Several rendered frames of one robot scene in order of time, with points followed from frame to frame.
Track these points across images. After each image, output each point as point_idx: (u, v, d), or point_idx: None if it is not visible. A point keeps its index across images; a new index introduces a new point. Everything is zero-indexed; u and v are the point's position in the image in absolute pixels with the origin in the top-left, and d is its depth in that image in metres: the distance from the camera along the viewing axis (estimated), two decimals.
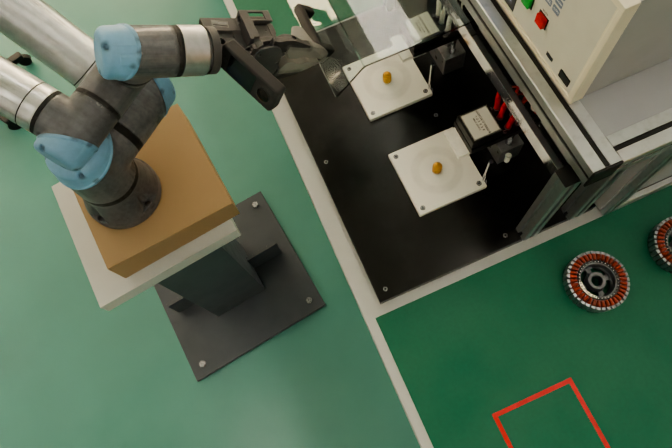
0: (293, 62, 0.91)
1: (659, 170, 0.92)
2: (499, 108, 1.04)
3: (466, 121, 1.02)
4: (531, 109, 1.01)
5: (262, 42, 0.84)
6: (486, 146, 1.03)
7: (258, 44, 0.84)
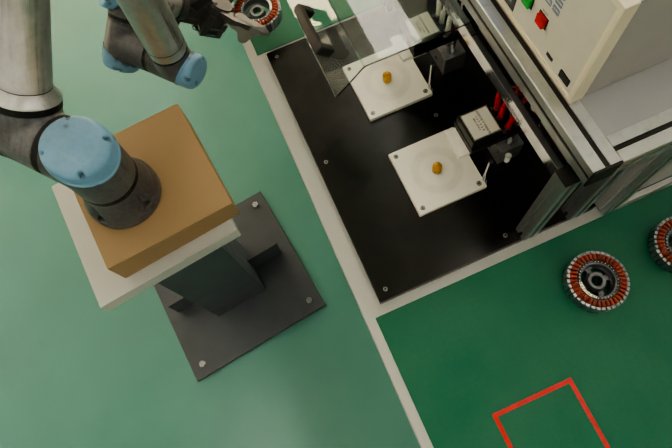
0: (244, 15, 1.23)
1: (659, 170, 0.92)
2: (499, 108, 1.04)
3: (466, 121, 1.02)
4: (531, 109, 1.01)
5: None
6: (486, 146, 1.03)
7: None
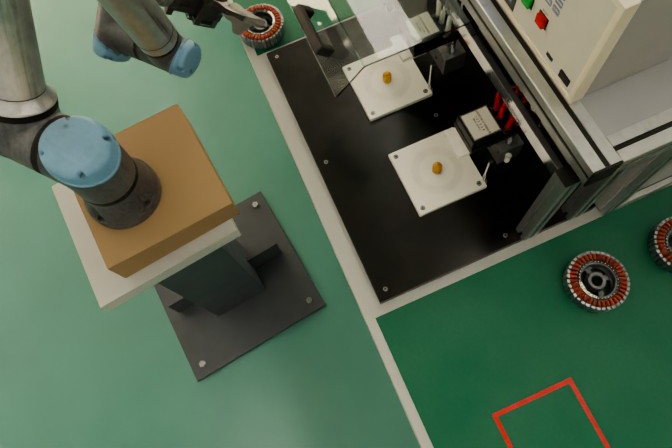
0: (240, 5, 1.19)
1: (659, 170, 0.92)
2: (499, 108, 1.04)
3: (466, 121, 1.02)
4: (531, 109, 1.01)
5: None
6: (486, 146, 1.03)
7: None
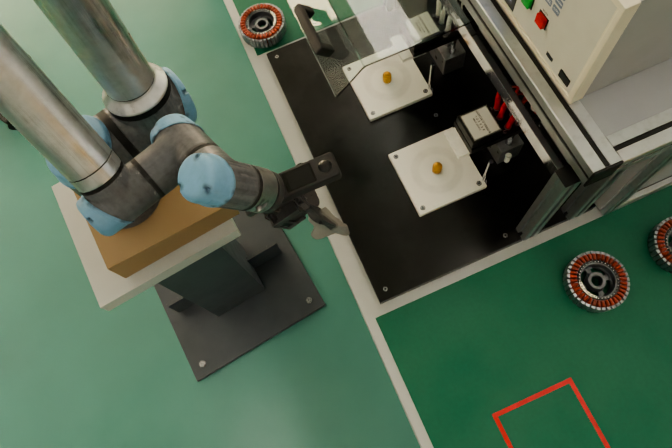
0: (329, 210, 1.01)
1: (659, 170, 0.92)
2: (499, 108, 1.04)
3: (466, 121, 1.02)
4: (531, 109, 1.01)
5: None
6: (486, 146, 1.03)
7: None
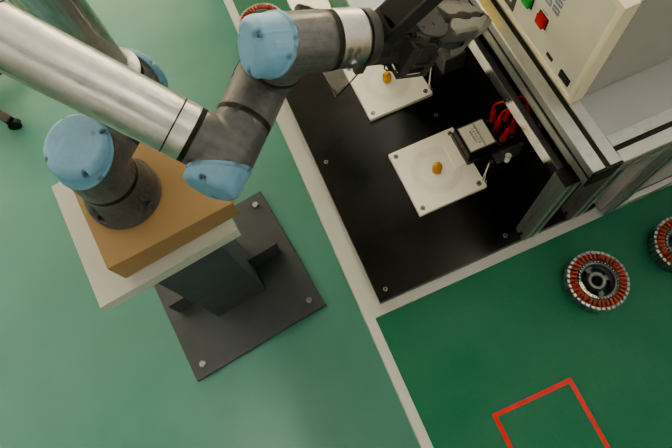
0: (458, 18, 0.75)
1: (659, 170, 0.92)
2: (494, 121, 1.09)
3: (463, 133, 1.06)
4: None
5: None
6: (482, 157, 1.08)
7: None
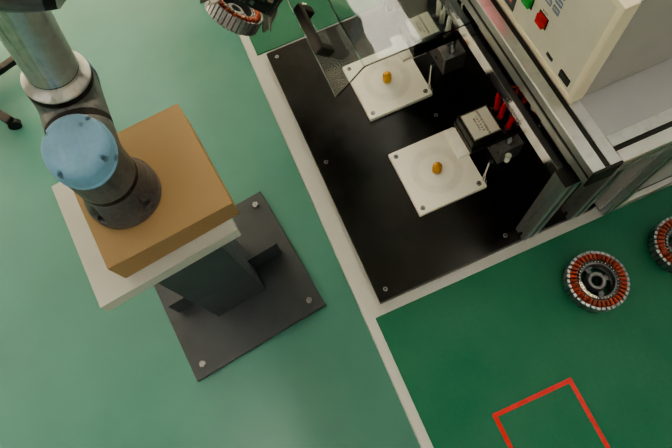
0: None
1: (659, 170, 0.92)
2: (499, 108, 1.04)
3: (466, 121, 1.02)
4: (531, 109, 1.01)
5: None
6: (486, 146, 1.03)
7: None
